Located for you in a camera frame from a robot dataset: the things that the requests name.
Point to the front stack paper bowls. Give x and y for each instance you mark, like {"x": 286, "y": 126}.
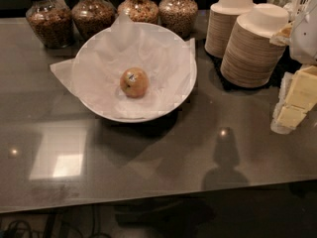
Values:
{"x": 250, "y": 58}

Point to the glass jar dark cereal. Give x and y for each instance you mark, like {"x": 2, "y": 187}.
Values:
{"x": 51, "y": 22}

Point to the red yellow apple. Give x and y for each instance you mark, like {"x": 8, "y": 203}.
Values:
{"x": 134, "y": 82}

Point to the stack paper bowls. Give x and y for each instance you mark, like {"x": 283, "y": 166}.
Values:
{"x": 250, "y": 58}
{"x": 222, "y": 18}

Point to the glass jar mixed cereal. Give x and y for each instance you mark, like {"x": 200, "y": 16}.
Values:
{"x": 145, "y": 11}

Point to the black tray under bowls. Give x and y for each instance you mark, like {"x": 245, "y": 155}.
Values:
{"x": 285, "y": 64}

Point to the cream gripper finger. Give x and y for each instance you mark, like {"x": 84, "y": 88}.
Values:
{"x": 297, "y": 96}
{"x": 282, "y": 37}

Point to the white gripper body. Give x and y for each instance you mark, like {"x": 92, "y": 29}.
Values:
{"x": 305, "y": 39}

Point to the white paper liner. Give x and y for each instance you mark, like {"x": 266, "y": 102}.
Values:
{"x": 105, "y": 60}

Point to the glass jar light cereal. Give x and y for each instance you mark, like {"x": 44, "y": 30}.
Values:
{"x": 178, "y": 15}

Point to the white bowl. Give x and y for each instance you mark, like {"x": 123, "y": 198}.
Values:
{"x": 99, "y": 99}

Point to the glass jar brown cereal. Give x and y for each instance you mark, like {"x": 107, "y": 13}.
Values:
{"x": 92, "y": 16}

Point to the rear stack paper bowls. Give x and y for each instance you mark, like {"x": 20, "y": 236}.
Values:
{"x": 222, "y": 18}

